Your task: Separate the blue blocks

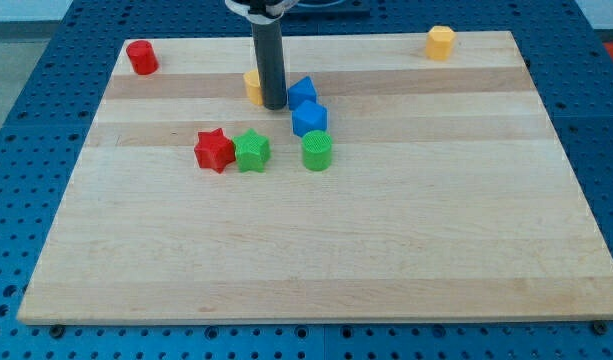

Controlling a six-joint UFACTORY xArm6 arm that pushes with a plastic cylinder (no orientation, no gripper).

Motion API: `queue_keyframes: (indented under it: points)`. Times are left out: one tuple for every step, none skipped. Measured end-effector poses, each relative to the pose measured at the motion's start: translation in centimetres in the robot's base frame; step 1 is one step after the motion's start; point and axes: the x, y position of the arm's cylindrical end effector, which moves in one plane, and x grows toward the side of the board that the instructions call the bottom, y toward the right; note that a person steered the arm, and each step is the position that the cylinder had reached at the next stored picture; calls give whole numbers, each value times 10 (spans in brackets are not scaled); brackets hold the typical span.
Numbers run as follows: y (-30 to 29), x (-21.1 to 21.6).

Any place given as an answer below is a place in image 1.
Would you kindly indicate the green cylinder block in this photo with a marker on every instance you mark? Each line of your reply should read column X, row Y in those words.
column 316, row 150

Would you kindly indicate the light wooden board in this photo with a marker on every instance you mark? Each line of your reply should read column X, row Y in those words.
column 449, row 197

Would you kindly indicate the yellow hexagon block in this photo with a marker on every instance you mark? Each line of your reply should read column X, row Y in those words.
column 439, row 43

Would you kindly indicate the red cylinder block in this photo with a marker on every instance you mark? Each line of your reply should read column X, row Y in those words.
column 142, row 57

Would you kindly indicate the blue block upper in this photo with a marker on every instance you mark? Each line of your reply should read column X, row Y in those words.
column 302, row 90

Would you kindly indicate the yellow block behind rod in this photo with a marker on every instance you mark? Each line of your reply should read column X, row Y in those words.
column 253, row 87

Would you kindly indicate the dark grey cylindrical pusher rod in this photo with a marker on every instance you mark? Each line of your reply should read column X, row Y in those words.
column 269, row 55

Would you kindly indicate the blue cube block lower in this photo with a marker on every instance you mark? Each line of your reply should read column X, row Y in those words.
column 309, row 116

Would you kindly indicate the red star block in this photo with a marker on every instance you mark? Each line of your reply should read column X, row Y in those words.
column 214, row 150

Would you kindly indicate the green star block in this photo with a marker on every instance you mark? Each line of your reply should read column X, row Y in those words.
column 252, row 151

